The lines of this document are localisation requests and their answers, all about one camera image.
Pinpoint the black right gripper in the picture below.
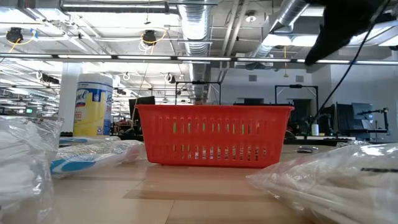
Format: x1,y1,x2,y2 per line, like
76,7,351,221
304,0,391,66

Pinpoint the white vanity pack bag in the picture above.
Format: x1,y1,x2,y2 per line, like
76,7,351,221
245,142,398,224
0,115,63,224

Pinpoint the rectangular ceiling light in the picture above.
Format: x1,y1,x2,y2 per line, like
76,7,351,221
262,32,363,48

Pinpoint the black monitor back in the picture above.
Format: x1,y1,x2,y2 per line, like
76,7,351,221
318,103,354,134

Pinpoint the grey computer monitor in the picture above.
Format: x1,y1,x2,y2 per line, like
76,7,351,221
351,102,374,131

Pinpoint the red plastic slotted basket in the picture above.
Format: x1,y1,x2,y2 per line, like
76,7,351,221
135,104,295,169

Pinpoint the long linear light bar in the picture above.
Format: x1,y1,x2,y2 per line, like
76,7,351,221
0,52,398,66

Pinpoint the black computer monitor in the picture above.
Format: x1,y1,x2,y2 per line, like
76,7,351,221
128,95,156,125

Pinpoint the yellow disinfecting wipes canister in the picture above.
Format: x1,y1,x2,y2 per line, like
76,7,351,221
73,73,114,137

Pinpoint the blue toothbrush in clear wrap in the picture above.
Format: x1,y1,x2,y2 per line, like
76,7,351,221
50,139,146,179

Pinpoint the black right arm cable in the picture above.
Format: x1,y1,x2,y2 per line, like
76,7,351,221
313,15,382,122

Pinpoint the silver ventilation duct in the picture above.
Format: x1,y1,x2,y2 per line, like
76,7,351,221
177,0,216,105
245,0,312,68

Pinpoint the black robot station frame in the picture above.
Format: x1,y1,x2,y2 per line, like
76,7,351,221
174,80,223,106
274,83,320,125

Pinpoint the black ceiling cord reel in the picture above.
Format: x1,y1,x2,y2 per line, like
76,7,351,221
5,26,25,44
141,29,158,46

